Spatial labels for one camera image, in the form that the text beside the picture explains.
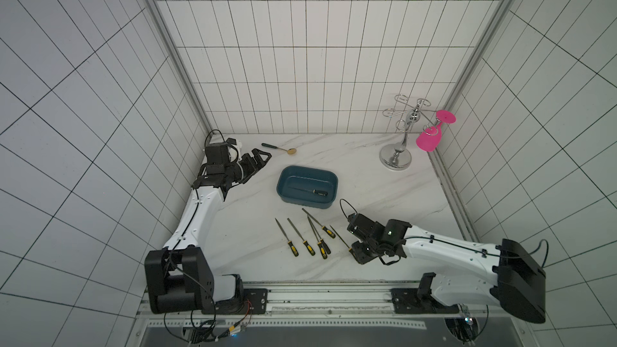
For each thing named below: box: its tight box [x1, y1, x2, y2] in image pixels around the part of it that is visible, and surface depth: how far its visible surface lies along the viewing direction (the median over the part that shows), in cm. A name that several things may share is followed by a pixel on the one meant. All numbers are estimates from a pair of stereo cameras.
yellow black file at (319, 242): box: [306, 216, 328, 260], surface depth 85 cm
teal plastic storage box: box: [276, 165, 340, 210], surface depth 100 cm
